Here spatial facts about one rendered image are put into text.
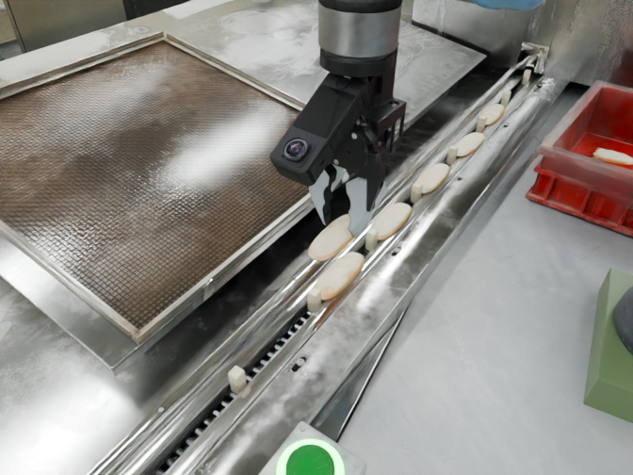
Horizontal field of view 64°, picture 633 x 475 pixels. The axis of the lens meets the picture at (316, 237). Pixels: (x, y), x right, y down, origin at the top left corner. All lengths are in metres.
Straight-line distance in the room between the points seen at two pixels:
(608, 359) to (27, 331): 0.67
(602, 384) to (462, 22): 0.92
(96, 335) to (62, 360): 0.10
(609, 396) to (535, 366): 0.08
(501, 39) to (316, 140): 0.88
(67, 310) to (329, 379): 0.29
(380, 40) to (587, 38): 0.82
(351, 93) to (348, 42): 0.05
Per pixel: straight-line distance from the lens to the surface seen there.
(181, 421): 0.55
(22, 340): 0.72
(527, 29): 1.28
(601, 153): 1.08
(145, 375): 0.63
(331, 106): 0.49
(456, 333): 0.66
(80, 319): 0.60
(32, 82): 0.97
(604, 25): 1.25
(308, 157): 0.46
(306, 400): 0.53
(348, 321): 0.59
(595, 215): 0.89
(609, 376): 0.62
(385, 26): 0.48
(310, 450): 0.45
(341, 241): 0.59
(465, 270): 0.74
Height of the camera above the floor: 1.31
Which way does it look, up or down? 40 degrees down
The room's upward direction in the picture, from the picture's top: straight up
